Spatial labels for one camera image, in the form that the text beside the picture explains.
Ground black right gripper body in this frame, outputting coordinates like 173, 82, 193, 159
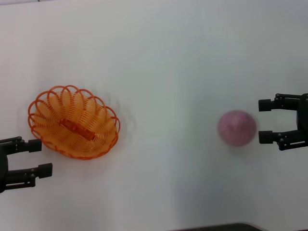
295, 93, 308, 143

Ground pink peach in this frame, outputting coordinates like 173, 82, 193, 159
217, 110, 257, 147

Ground orange plastic wire basket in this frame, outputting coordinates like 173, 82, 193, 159
27, 84, 121, 161

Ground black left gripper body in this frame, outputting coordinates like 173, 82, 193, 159
0, 143, 10, 193

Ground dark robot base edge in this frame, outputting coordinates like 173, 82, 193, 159
168, 222, 265, 231

